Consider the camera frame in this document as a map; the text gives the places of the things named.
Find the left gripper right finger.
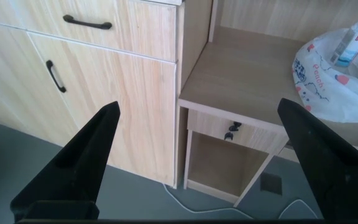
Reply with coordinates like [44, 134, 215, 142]
[277, 98, 358, 220]

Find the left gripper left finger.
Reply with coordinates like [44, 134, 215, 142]
[10, 100, 121, 222]

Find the white printed plastic bag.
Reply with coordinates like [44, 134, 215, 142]
[291, 27, 358, 124]

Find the wooden cabinet door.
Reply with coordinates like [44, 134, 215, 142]
[0, 20, 80, 147]
[27, 31, 177, 187]

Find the small wooden drawer with key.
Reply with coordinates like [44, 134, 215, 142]
[186, 108, 289, 156]

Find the clear water bottle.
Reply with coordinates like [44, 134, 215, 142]
[329, 9, 358, 68]

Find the white cable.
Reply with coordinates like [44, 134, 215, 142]
[163, 183, 319, 220]

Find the wooden drawer with long handle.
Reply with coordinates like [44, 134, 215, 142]
[0, 0, 178, 63]

